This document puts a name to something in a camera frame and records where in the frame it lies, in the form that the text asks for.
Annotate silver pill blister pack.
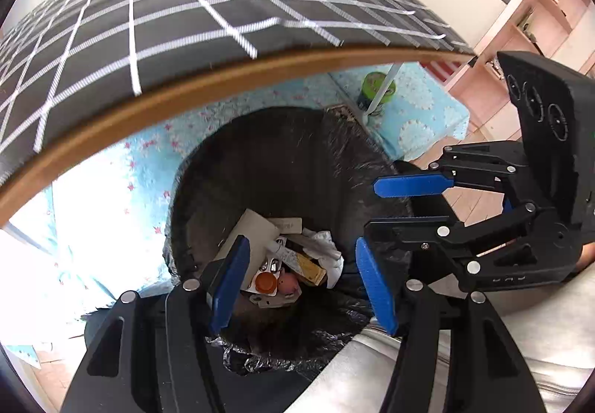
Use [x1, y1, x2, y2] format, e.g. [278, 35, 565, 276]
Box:
[244, 252, 289, 295]

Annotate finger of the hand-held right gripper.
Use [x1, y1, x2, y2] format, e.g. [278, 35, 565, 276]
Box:
[374, 141, 527, 199]
[365, 203, 581, 294]

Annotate orange bottle cap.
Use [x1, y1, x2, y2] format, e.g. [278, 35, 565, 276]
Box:
[255, 272, 279, 294]

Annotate black bag lined trash bin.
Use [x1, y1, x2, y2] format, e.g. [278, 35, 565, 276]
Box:
[163, 106, 419, 377]

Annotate round table, grid cloth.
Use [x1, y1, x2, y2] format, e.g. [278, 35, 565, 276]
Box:
[0, 0, 470, 186]

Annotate red white striped cloth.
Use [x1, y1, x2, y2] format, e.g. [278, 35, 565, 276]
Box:
[421, 61, 468, 79]

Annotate white and gold ointment tube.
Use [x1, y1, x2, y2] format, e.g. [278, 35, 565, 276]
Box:
[267, 238, 328, 288]

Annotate crumpled white tissue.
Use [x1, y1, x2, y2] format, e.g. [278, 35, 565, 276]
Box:
[300, 229, 345, 289]

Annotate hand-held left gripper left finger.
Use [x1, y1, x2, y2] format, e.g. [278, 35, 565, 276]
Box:
[60, 235, 252, 413]

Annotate person's light grey pants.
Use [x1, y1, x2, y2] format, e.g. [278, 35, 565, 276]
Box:
[297, 273, 595, 413]

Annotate light wooden open shelf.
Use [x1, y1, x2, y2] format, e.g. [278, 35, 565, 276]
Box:
[446, 0, 595, 144]

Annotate blue mat with white circles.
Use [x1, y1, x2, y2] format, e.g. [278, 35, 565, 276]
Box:
[328, 62, 470, 160]

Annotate green round container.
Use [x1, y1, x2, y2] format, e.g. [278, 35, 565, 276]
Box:
[357, 71, 397, 116]

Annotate wooden table edge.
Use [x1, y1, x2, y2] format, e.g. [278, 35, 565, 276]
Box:
[0, 45, 477, 228]

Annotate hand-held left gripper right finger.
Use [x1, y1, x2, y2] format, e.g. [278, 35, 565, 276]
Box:
[356, 236, 540, 413]

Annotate white plastic case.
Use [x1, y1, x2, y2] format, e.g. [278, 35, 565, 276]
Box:
[267, 218, 303, 234]

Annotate pink pig toy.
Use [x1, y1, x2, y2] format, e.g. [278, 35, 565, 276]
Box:
[277, 271, 300, 297]

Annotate white table leg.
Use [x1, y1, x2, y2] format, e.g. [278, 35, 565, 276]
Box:
[364, 62, 401, 128]

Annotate light blue star mat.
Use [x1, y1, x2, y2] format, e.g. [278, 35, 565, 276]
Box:
[0, 73, 354, 367]

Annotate cardboard tube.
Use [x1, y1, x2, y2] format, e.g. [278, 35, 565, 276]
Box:
[218, 208, 280, 269]

